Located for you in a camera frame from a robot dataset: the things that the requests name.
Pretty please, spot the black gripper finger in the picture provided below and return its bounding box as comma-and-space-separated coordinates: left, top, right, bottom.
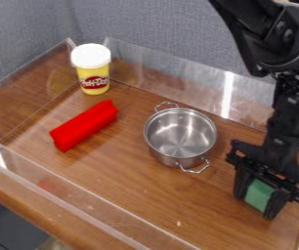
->
264, 188, 291, 220
234, 165, 254, 199

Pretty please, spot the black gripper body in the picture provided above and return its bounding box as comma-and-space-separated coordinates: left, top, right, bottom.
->
227, 139, 299, 203

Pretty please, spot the green foam block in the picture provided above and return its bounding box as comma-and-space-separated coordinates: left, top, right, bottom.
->
246, 179, 274, 212

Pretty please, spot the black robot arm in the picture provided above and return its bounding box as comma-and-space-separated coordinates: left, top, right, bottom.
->
210, 0, 299, 220

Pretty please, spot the stainless steel pot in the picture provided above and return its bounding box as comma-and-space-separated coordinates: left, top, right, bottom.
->
144, 102, 218, 174

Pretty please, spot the clear acrylic barrier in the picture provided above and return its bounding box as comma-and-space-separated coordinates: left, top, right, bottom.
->
0, 39, 299, 250

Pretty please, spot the red foam block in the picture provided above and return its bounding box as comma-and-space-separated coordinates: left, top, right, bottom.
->
50, 100, 119, 151

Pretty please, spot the yellow play-doh can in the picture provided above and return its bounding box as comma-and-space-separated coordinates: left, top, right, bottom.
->
71, 43, 111, 95

